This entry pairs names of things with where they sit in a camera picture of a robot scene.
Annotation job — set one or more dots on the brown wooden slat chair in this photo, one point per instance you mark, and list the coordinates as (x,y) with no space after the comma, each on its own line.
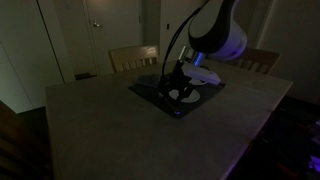
(263,60)

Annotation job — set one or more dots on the light wooden slat chair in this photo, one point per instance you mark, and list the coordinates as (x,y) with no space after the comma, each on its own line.
(133,55)

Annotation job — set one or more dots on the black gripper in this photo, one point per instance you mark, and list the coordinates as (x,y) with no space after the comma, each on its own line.
(176,78)

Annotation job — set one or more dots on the blue crumpled cloth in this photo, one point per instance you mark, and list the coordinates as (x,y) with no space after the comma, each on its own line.
(148,81)

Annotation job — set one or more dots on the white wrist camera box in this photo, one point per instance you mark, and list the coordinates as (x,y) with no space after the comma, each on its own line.
(201,75)

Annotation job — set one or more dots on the large white plate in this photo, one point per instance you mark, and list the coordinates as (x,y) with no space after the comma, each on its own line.
(197,81)

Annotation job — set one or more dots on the small white plate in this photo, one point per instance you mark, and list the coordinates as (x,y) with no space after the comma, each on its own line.
(194,97)

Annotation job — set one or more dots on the silver spoon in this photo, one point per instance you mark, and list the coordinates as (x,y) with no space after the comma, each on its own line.
(176,112)

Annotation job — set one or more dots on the white closet door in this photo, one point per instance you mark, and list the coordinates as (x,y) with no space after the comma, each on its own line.
(23,53)

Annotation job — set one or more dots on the dark wall light switch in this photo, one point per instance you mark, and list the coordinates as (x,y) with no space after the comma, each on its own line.
(168,26)

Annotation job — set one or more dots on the black placemat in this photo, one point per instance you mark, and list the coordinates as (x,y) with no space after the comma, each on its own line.
(146,91)

